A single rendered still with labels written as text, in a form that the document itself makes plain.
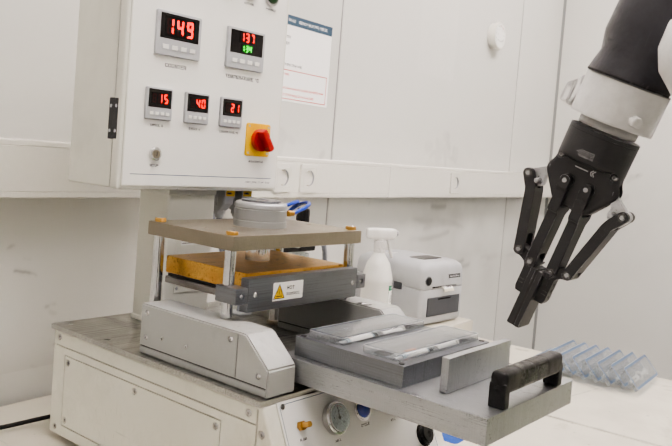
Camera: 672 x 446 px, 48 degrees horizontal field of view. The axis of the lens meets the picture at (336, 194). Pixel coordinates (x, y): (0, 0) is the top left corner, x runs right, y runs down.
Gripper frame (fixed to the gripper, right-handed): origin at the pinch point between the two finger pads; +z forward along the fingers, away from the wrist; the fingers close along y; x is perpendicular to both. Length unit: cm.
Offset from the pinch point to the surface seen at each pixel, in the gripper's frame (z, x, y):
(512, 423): 11.7, -5.3, 5.9
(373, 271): 40, 77, -65
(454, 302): 45, 101, -53
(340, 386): 18.0, -10.7, -12.4
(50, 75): 8, -7, -92
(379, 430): 28.0, 2.8, -11.9
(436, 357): 11.5, -3.0, -6.1
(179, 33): -10, -6, -63
